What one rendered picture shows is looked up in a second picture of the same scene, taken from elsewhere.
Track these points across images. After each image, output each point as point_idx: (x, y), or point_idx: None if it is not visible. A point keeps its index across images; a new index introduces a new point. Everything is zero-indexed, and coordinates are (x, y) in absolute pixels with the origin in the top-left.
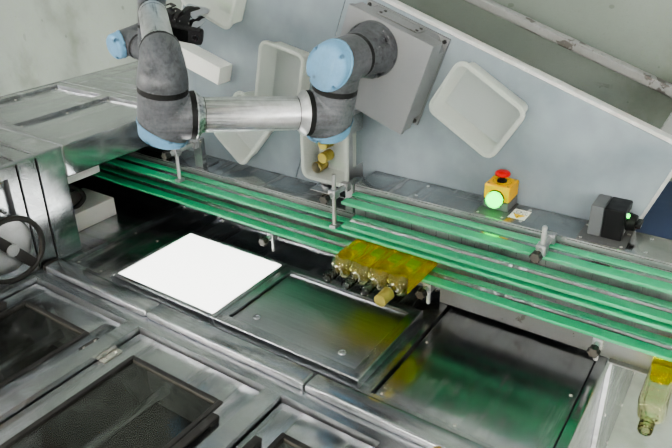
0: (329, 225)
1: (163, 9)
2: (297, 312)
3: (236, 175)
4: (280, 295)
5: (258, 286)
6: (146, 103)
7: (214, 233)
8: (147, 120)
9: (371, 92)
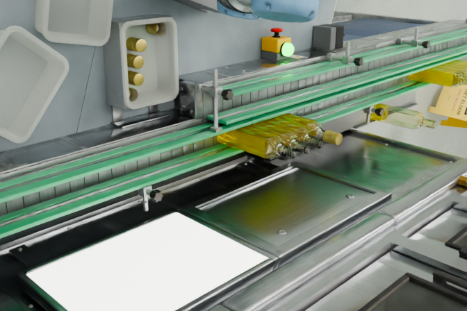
0: (216, 129)
1: None
2: (278, 211)
3: (26, 160)
4: (241, 217)
5: (219, 226)
6: None
7: (17, 269)
8: None
9: None
